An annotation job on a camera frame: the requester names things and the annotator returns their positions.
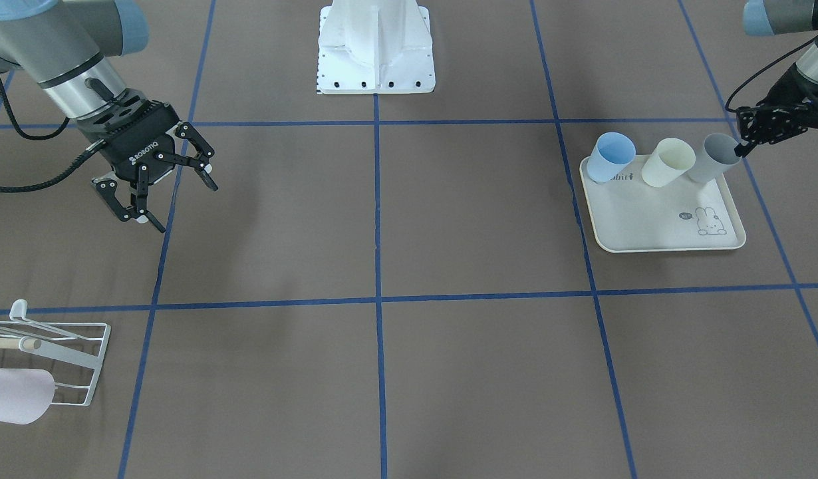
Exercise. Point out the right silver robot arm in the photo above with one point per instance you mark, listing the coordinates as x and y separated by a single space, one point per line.
65 47

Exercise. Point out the grey plastic cup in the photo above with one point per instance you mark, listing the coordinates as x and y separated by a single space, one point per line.
715 157

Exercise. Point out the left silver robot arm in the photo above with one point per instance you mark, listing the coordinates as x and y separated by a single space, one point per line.
769 18

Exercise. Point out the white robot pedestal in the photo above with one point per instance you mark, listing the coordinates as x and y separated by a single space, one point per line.
375 47

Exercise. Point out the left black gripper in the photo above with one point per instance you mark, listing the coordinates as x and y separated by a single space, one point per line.
790 88

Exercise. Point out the pink plastic cup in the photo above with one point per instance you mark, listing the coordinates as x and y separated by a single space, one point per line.
25 394

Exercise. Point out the white serving tray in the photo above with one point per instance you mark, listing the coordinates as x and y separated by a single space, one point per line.
629 216

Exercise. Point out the cream plastic cup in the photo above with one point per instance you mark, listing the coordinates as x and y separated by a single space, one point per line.
669 160

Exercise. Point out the white wire cup rack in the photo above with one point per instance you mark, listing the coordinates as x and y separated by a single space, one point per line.
79 344

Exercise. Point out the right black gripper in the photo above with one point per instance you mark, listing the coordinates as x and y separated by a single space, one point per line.
137 154

